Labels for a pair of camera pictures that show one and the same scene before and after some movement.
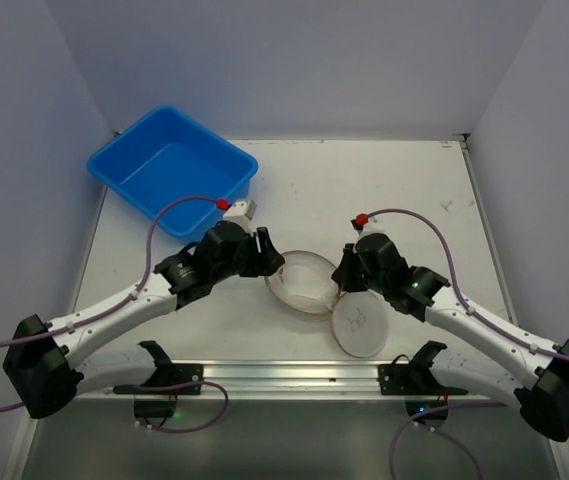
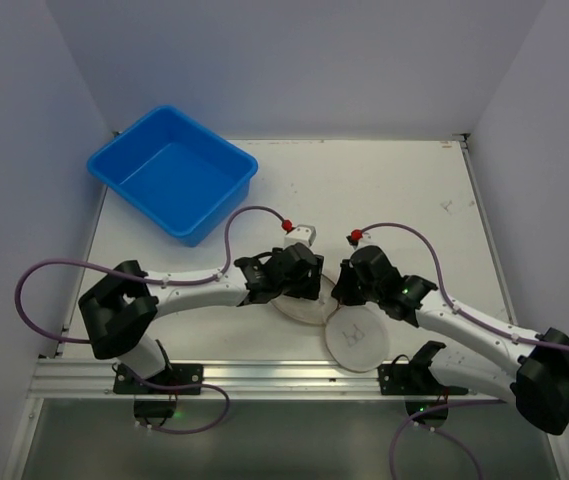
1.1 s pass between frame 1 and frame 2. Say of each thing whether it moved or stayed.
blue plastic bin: stayed
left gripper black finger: moved
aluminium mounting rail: stayed
